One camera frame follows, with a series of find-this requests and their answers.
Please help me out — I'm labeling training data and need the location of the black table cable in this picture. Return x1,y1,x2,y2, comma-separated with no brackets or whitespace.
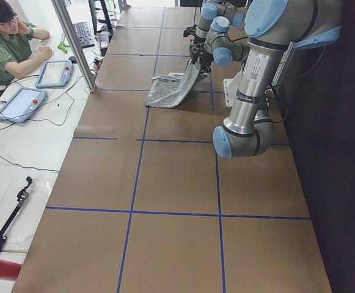
0,146,60,173

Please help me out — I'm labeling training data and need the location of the upper blue teach pendant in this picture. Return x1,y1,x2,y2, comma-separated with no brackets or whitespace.
35,60,73,89

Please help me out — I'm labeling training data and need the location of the seated man green shirt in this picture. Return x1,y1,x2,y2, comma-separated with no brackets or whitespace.
0,1,53,85

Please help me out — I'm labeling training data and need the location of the blue teach pendant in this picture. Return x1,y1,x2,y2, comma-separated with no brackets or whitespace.
0,87,47,123
35,60,73,89

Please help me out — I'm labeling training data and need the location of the blue white striped polo shirt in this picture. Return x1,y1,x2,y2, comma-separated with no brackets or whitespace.
144,60,207,108

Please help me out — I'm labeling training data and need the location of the clear plastic bag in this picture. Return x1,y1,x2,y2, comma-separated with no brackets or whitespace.
0,177,55,253

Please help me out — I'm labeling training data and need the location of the lower blue teach pendant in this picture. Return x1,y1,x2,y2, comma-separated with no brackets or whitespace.
0,87,47,123

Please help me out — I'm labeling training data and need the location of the black keyboard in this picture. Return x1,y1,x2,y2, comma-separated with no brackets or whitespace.
73,21,95,48

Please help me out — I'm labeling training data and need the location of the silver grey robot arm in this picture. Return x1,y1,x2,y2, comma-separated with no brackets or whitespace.
183,1,244,44
187,1,343,157

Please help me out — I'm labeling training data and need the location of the black computer mouse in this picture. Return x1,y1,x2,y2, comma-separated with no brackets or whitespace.
68,56,77,63

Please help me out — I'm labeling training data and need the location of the green plastic tool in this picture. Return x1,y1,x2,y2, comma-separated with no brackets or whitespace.
57,42,70,54

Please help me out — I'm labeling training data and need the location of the aluminium profile post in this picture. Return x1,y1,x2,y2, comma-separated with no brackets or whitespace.
51,0,97,93

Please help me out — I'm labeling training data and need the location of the black camera pole tool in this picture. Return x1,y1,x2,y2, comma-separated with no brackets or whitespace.
0,176,34,260

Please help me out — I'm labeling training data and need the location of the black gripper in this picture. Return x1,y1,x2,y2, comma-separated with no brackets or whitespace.
189,43,211,73
183,26,207,45

